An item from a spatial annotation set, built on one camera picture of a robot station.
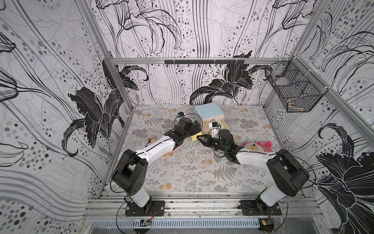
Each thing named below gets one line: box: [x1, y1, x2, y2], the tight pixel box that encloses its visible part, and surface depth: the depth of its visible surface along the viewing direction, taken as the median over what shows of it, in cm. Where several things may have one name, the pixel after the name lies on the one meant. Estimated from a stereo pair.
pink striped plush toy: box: [243, 140, 274, 153], surface depth 90 cm
